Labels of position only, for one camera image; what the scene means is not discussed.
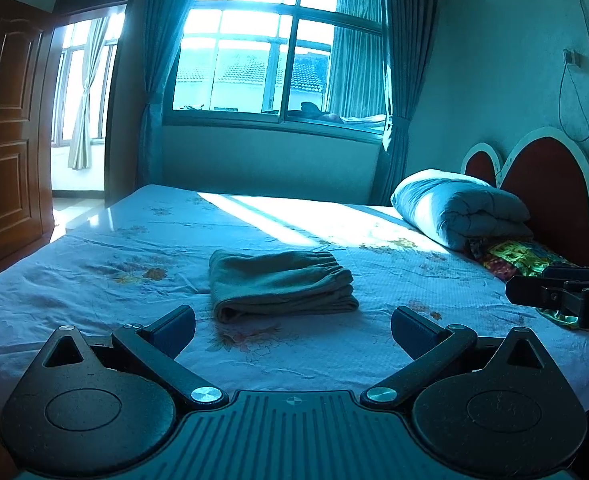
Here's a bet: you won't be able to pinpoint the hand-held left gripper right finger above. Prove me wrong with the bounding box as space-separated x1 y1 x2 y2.
361 305 558 410

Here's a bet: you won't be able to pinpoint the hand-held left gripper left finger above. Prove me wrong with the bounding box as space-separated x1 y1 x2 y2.
42 304 230 409

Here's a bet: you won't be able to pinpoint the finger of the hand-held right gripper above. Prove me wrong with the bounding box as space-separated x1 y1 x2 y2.
505 275 584 319
541 265 589 283

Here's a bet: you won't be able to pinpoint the green knit pants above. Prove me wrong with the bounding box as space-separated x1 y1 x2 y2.
209 248 360 324

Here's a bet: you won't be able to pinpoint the colourful patterned pillow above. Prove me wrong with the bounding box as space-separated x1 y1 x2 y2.
467 237 584 330

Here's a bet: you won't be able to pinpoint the red scalloped headboard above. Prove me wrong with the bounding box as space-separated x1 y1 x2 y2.
460 127 589 269

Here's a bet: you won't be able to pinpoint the bed with floral sheet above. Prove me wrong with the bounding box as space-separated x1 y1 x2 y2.
0 183 589 433

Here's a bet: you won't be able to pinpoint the rolled blue quilt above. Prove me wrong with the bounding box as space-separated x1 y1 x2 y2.
390 168 535 254

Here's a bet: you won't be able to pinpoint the folded cloth on windowsill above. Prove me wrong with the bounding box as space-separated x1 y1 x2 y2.
341 113 387 129

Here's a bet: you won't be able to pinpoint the dark object on windowsill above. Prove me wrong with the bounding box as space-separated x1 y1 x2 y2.
299 101 346 124

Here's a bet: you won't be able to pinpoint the dark teal curtain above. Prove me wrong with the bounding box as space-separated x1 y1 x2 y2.
136 0 211 189
373 0 448 207

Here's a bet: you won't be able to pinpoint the brown wooden door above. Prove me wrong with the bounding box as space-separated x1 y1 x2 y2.
0 0 56 267

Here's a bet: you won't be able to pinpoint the pale balcony curtain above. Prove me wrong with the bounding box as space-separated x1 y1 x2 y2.
67 14 111 171

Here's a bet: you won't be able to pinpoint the sheer window curtain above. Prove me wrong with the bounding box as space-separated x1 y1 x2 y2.
327 0 386 122

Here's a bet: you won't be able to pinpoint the sliding glass window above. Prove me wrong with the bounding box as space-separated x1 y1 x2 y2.
162 0 391 144

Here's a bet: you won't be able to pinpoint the black wall cable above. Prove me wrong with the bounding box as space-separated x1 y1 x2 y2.
559 0 589 144

